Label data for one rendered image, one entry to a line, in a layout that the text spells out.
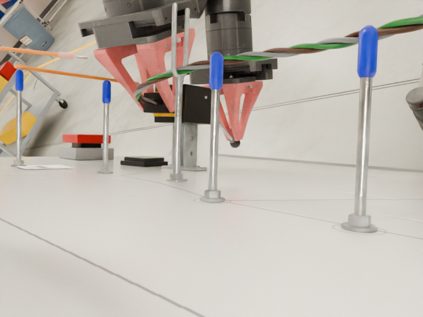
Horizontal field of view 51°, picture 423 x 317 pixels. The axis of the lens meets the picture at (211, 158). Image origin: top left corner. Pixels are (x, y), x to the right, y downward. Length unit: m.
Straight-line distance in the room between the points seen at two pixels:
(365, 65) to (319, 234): 0.07
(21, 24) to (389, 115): 6.09
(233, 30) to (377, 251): 0.41
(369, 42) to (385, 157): 1.63
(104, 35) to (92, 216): 0.25
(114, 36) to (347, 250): 0.32
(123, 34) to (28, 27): 6.92
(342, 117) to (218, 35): 1.57
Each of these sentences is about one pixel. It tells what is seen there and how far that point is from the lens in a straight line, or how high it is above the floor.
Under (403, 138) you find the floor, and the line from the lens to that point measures 1.86.
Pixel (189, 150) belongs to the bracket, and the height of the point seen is 1.09.
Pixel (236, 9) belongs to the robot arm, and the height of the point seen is 1.13.
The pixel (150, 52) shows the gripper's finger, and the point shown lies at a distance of 0.40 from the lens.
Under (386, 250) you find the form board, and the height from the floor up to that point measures 1.20.
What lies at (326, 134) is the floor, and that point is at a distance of 2.04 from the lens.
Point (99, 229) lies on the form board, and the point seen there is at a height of 1.25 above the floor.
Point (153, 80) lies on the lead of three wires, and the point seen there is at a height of 1.20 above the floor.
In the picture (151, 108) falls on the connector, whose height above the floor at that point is 1.15.
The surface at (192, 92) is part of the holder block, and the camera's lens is 0.47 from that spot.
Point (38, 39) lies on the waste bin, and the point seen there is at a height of 0.19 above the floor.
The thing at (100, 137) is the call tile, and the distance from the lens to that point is 0.63.
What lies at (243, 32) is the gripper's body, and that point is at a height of 1.11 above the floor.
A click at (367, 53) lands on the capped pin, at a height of 1.22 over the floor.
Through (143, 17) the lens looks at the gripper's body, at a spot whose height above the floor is 1.23.
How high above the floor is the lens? 1.34
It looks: 34 degrees down
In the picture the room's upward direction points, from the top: 45 degrees counter-clockwise
